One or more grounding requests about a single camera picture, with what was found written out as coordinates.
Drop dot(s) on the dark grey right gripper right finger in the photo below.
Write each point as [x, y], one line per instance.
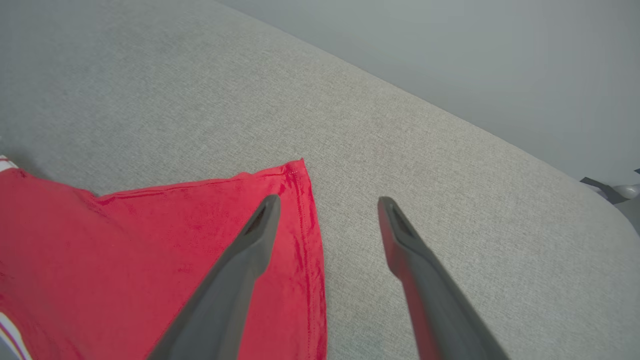
[435, 300]

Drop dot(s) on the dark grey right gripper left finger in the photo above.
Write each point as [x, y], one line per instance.
[235, 280]

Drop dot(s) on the red basketball jersey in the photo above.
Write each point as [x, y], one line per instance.
[125, 260]

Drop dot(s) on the grey rounded floor object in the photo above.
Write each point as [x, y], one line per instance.
[630, 191]

